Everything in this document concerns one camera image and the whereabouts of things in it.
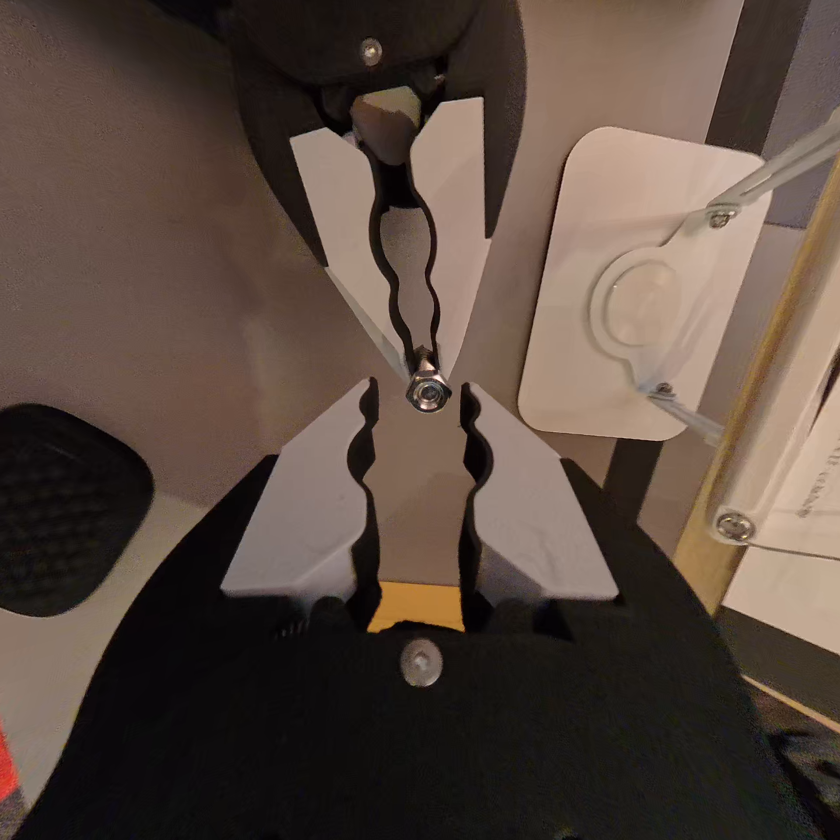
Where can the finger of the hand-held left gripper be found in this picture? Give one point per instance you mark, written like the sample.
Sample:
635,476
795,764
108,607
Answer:
334,210
456,197

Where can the clear acrylic foot plate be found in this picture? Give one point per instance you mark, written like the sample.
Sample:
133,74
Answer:
640,302

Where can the clear acrylic support leg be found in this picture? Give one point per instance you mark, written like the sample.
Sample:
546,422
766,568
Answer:
774,177

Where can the yellow plastic bin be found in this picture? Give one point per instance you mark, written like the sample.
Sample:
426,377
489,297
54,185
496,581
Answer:
417,607

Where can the silver hex bolt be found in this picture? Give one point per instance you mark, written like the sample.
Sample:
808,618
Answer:
428,394

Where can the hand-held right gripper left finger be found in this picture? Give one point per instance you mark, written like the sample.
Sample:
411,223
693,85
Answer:
302,525

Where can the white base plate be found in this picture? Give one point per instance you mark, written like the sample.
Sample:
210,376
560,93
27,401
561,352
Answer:
590,197

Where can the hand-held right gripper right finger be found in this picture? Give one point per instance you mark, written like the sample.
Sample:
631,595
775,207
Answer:
544,525

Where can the stand fastening screw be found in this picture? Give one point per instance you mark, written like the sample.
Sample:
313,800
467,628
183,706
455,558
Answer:
720,218
665,389

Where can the silver frame screw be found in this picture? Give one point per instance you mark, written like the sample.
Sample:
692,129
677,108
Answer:
735,527

